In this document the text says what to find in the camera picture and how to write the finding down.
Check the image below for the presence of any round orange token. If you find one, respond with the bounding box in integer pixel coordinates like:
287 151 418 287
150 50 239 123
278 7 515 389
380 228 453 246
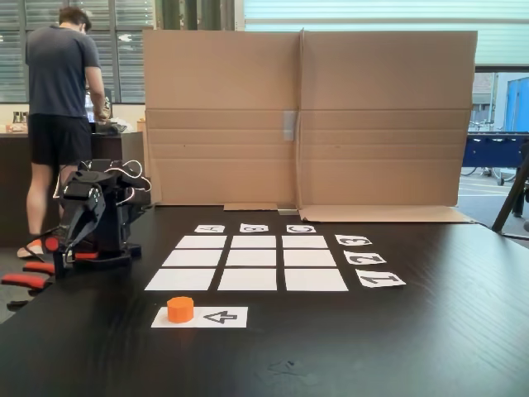
166 295 195 323

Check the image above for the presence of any white nine-square grid sheet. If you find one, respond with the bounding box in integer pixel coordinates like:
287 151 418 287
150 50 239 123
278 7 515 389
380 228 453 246
144 234 350 293

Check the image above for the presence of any red and black clamp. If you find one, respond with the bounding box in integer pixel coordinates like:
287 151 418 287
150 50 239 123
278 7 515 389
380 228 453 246
41 235 101 279
0 260 57 312

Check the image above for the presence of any dark wooden counter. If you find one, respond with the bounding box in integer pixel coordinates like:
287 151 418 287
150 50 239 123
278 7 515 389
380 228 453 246
0 131 146 249

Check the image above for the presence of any standing person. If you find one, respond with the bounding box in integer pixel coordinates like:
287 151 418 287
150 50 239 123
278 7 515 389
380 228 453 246
16 6 112 261

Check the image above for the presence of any white arrow paper sheet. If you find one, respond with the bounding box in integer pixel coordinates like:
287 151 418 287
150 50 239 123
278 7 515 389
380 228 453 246
150 306 249 329

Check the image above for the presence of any clear tape scrap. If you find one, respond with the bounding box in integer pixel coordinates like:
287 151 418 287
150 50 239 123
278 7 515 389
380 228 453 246
266 358 309 376

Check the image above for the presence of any paper sheet number 3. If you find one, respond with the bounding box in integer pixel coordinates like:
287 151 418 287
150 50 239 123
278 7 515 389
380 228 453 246
334 233 373 246

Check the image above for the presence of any paper sheet number 2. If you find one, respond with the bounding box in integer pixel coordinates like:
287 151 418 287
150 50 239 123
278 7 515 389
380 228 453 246
343 250 388 265

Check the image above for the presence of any paper sheet number 1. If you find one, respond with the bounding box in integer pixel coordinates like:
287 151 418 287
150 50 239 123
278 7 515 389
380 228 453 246
355 268 407 289

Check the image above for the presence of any blue foosball table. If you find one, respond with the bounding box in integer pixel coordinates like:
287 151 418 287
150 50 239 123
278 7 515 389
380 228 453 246
465 131 529 187

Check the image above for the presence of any black tripod leg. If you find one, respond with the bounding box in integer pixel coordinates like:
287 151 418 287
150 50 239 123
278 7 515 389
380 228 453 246
490 142 529 242

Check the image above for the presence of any brown cardboard box wall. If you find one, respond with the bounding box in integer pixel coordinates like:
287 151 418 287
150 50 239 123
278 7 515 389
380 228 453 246
141 28 479 224

